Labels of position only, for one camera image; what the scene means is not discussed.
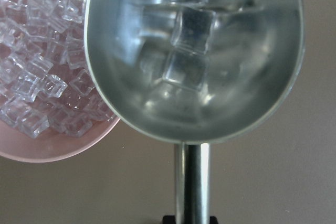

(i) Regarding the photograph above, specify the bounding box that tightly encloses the stainless steel ice scoop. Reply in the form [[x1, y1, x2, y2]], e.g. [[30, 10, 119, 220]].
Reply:
[[85, 0, 304, 223]]

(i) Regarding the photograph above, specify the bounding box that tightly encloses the pink bowl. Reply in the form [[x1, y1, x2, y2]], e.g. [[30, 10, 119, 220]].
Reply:
[[0, 42, 121, 164]]

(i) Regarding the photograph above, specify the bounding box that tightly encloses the pile of clear ice cubes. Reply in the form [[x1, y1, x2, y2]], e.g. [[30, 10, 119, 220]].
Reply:
[[1, 0, 116, 138]]

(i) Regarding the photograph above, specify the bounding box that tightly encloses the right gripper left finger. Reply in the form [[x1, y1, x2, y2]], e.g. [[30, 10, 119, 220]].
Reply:
[[162, 215, 176, 224]]

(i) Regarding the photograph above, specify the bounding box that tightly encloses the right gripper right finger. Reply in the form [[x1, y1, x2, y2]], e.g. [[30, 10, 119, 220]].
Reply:
[[209, 216, 218, 224]]

